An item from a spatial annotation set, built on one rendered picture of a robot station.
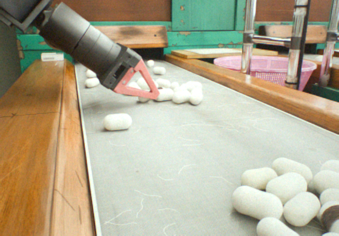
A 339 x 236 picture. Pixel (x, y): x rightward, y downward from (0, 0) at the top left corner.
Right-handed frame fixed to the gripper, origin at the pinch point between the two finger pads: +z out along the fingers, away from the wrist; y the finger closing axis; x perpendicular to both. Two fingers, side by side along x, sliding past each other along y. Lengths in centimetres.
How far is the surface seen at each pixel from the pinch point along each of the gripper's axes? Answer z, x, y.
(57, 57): -13.6, 9.6, 44.1
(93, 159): -7.9, 8.6, -17.8
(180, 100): 3.7, -1.8, -2.2
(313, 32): 56, -55, 46
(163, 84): 3.7, -2.3, 7.9
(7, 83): -23, 48, 131
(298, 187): 2.0, -1.7, -30.5
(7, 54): -32, 34, 131
